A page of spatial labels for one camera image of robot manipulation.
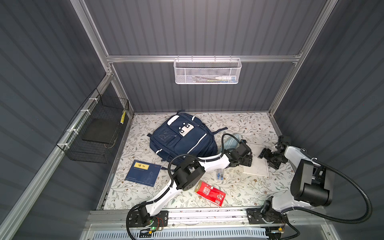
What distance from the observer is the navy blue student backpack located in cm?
95

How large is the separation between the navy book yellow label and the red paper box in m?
0.26

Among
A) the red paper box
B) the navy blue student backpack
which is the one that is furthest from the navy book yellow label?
the red paper box

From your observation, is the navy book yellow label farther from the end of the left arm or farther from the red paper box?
the end of the left arm

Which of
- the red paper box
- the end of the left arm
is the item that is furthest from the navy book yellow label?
the end of the left arm

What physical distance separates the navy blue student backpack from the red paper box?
182 mm

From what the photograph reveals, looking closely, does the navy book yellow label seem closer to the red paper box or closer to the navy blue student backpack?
the navy blue student backpack

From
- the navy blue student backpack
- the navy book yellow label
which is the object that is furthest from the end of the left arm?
the navy book yellow label

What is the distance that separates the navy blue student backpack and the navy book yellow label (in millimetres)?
79

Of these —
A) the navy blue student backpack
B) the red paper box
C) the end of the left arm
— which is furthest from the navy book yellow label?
the end of the left arm

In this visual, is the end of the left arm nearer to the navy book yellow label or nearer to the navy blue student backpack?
the navy blue student backpack

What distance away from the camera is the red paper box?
0.80 meters

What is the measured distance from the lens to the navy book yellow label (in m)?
0.86
